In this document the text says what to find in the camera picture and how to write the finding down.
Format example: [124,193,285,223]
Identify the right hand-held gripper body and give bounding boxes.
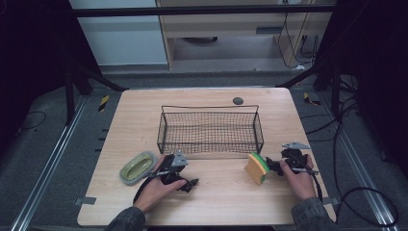
[278,141,320,176]

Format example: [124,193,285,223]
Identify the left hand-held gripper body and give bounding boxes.
[158,149,190,186]

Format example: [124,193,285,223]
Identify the yellow and green sponge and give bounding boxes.
[244,151,271,187]

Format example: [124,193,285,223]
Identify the black wire mesh basket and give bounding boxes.
[156,104,265,155]

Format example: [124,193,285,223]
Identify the person's right hand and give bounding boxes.
[279,154,318,202]

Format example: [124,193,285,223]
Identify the person's left hand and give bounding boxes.
[133,156,188,215]

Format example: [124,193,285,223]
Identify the green soap dish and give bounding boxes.
[118,150,159,187]

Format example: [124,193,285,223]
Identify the grey tape strip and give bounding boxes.
[73,196,97,206]
[321,196,341,206]

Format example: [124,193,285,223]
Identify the yellow and black striped tape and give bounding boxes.
[97,94,111,113]
[303,91,321,107]

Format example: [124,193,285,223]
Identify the black metal stand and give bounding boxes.
[63,62,129,126]
[275,59,343,118]

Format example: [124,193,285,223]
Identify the white cabinet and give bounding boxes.
[68,0,169,66]

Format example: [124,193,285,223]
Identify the wooden desk with shelf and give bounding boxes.
[155,0,339,70]

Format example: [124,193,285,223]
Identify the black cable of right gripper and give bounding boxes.
[309,171,323,203]

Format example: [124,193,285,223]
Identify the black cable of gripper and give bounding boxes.
[132,175,155,205]
[309,171,323,203]

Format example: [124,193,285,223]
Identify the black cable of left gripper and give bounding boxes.
[132,175,155,205]

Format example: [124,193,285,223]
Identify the aluminium floor rail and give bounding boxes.
[9,95,89,231]
[319,92,400,231]

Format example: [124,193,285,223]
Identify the black hanging cables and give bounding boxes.
[276,0,321,70]

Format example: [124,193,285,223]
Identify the black floor cable loop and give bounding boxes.
[18,110,48,132]

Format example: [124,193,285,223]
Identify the black metal frame bar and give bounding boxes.
[70,3,338,18]

